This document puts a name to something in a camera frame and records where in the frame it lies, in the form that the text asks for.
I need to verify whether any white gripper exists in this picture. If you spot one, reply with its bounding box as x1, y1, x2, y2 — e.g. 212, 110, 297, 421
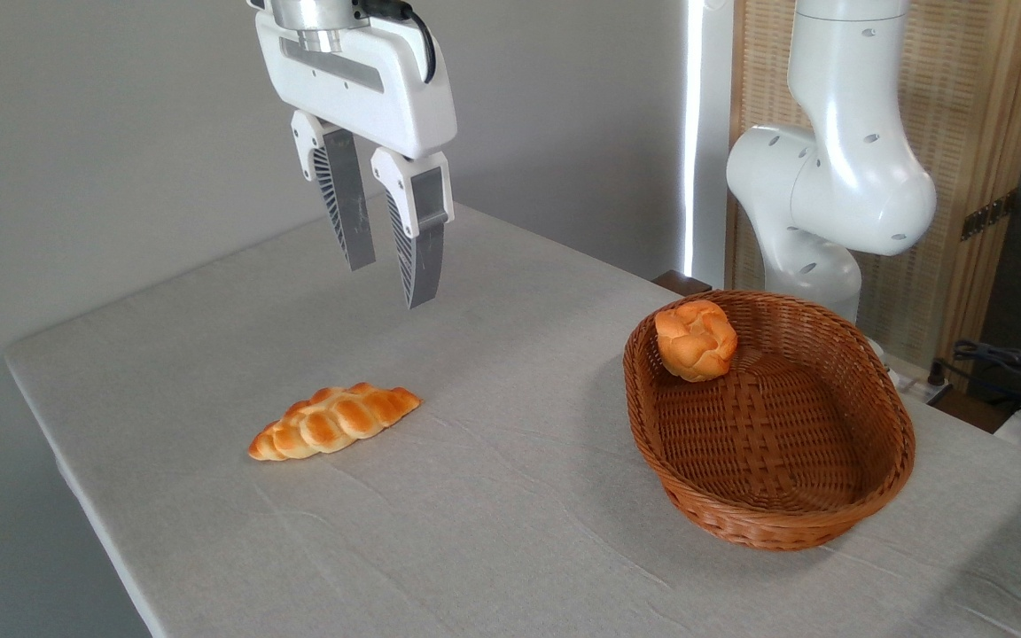
253, 9, 458, 310

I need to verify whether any dark metal screen hinge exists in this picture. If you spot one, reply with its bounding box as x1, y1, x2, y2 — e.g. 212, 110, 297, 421
961, 191, 1017, 242

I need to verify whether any grey tablecloth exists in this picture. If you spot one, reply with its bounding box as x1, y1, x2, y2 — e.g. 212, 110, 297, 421
4, 202, 1021, 638

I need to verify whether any dark wooden furniture corner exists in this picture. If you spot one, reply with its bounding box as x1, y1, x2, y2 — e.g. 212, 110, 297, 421
652, 270, 713, 296

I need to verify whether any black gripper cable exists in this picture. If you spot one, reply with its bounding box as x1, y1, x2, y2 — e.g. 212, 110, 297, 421
355, 0, 437, 85

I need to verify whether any long braided bread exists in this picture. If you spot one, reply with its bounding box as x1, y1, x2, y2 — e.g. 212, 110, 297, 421
248, 382, 423, 462

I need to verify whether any round knotted bread roll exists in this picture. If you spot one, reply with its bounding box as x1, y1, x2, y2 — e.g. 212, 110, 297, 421
655, 300, 739, 383

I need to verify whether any wooden folding screen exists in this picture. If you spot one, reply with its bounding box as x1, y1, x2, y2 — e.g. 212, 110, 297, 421
728, 0, 1021, 369

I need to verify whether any black cable bundle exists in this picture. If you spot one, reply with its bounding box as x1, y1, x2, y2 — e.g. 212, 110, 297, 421
931, 339, 1021, 419

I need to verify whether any bright white curtain strip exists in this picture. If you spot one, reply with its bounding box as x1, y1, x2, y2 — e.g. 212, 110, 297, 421
683, 0, 735, 289

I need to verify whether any brown wicker basket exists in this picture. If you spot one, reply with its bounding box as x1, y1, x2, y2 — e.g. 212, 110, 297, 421
623, 290, 916, 552

